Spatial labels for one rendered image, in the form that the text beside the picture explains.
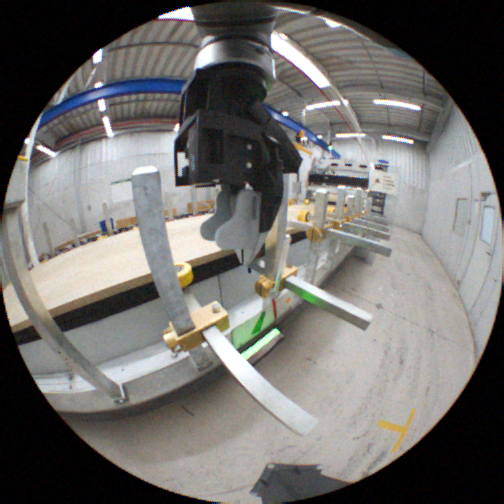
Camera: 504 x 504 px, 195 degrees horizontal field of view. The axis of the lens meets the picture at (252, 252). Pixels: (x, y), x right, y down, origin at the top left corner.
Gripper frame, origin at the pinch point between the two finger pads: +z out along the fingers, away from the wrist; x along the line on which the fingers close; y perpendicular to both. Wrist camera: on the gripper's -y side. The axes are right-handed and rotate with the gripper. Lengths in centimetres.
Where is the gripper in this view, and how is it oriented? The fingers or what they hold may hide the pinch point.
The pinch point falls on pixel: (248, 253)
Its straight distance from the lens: 18.7
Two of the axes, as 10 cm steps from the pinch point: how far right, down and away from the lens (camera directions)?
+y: -7.5, 2.7, -6.0
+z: 0.0, 9.1, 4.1
